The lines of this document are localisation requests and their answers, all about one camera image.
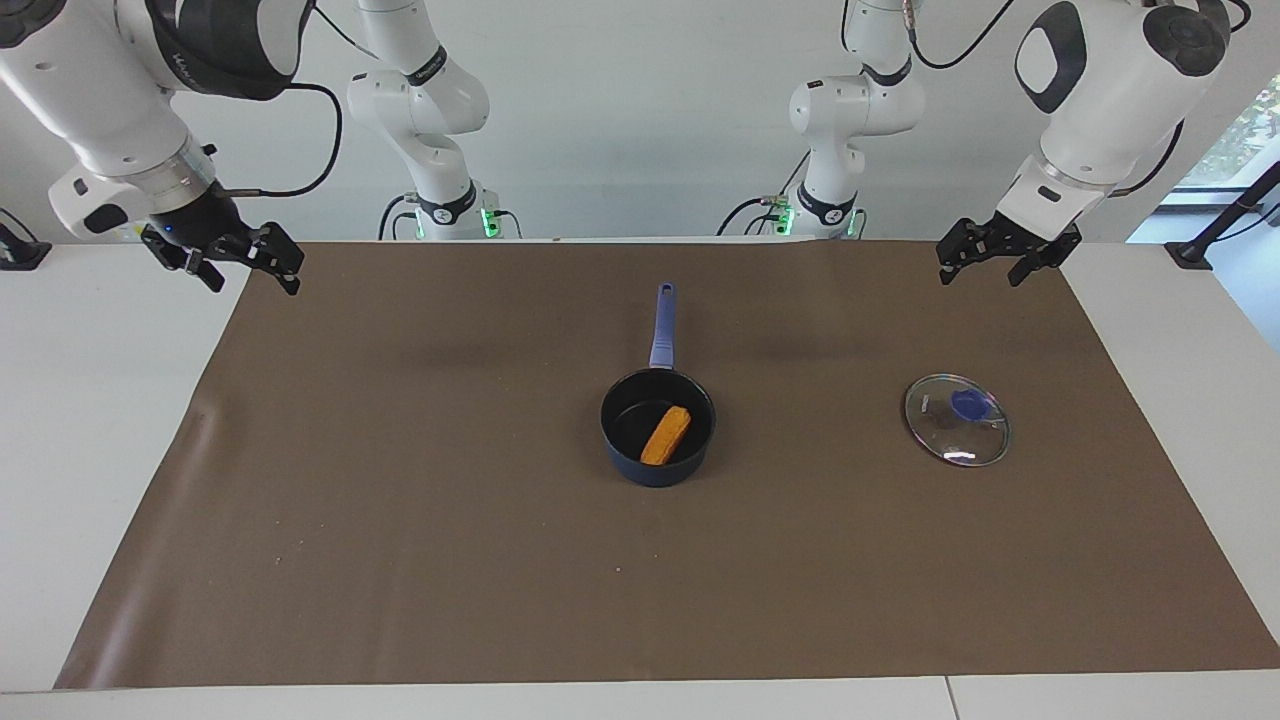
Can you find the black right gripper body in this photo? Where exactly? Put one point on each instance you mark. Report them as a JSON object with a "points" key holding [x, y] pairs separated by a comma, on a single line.
{"points": [[200, 232]]}

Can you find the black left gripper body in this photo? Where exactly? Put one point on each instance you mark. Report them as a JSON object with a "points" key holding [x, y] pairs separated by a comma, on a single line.
{"points": [[1020, 238]]}

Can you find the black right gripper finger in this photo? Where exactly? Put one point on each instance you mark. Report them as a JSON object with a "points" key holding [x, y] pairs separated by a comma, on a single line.
{"points": [[208, 272], [280, 250]]}

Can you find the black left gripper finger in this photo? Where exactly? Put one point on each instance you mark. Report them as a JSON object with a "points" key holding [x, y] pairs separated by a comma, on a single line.
{"points": [[962, 240], [1045, 260]]}

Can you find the glass lid with blue knob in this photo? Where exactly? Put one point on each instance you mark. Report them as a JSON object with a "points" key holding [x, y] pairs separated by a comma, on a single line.
{"points": [[950, 435]]}

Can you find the yellow corn cob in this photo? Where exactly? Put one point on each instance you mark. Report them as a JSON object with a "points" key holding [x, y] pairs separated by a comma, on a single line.
{"points": [[666, 435]]}

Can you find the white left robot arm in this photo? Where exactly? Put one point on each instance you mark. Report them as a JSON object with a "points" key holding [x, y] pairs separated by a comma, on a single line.
{"points": [[1110, 110]]}

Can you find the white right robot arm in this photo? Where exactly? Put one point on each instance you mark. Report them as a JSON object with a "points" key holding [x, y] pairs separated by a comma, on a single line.
{"points": [[90, 90]]}

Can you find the black stand with pole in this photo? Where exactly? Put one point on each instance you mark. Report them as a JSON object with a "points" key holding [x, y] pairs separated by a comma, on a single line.
{"points": [[1195, 250]]}

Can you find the window with green view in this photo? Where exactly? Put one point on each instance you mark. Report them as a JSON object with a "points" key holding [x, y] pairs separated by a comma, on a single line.
{"points": [[1240, 130]]}

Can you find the brown table mat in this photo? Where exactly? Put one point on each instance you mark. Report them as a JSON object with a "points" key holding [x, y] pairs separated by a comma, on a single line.
{"points": [[400, 500]]}

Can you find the dark blue saucepan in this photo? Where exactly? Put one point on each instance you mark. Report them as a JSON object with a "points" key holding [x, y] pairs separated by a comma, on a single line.
{"points": [[625, 425]]}

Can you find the black camera stand foot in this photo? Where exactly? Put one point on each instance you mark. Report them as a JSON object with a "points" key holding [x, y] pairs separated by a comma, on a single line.
{"points": [[20, 255]]}

